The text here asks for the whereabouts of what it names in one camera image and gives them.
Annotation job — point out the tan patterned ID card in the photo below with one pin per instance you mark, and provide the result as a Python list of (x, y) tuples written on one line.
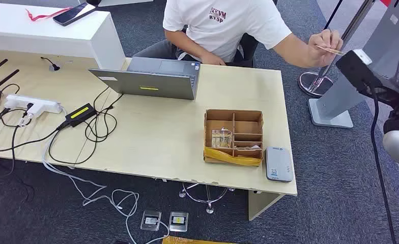
[(332, 51)]

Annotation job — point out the person's left forearm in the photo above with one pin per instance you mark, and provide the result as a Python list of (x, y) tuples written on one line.
[(294, 49)]

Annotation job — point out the white raised counter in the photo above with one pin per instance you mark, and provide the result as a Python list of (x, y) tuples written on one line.
[(51, 37)]

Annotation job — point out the black stanchion post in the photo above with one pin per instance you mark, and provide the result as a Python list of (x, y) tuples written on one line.
[(333, 14)]

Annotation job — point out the red ribbon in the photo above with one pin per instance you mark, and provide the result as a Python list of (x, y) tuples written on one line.
[(39, 16)]

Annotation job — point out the person's left hand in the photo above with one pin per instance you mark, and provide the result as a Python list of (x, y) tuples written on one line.
[(324, 47)]

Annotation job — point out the yellow packaging piece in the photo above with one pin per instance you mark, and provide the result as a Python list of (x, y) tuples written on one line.
[(192, 240)]

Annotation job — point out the small plastic-wrapped item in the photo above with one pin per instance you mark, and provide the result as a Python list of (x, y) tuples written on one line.
[(248, 147)]

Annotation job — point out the grey white card reader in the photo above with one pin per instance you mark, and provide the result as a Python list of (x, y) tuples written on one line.
[(278, 164)]

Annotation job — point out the yellow tape strip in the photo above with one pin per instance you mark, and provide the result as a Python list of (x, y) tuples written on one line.
[(230, 159)]

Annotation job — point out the plastic-wrapped room key cards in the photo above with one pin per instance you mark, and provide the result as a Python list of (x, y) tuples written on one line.
[(221, 138)]

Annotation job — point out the grey laptop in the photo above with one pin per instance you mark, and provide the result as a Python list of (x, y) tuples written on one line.
[(152, 84)]

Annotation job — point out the person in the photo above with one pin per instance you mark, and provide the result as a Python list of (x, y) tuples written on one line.
[(219, 23)]

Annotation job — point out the person's right hand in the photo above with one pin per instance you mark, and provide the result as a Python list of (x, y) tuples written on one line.
[(213, 60)]

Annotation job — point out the white plug adapter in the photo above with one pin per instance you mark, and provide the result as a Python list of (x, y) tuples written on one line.
[(36, 110)]

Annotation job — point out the black smartphone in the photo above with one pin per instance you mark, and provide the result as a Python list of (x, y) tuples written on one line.
[(73, 14)]

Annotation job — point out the grey kiosk stand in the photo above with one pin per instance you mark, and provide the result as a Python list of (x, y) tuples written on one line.
[(341, 97)]

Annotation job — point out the chrome stanchion post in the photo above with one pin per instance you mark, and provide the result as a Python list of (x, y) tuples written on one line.
[(315, 84)]

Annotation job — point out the wooden desk leg panel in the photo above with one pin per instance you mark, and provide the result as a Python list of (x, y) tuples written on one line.
[(262, 203)]

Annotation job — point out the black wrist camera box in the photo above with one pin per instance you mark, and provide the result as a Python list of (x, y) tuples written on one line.
[(354, 69)]

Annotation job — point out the divided cardboard box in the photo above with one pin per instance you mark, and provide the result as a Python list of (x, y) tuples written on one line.
[(246, 128)]

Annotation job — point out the black power brick yellow label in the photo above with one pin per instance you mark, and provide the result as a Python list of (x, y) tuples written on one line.
[(80, 114)]

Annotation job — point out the white power strip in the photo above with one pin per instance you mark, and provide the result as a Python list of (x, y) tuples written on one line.
[(17, 101)]

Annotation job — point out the person's right forearm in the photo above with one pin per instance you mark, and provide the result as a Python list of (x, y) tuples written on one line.
[(182, 42)]

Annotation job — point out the chrome stool base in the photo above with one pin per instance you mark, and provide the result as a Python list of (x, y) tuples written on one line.
[(209, 208)]

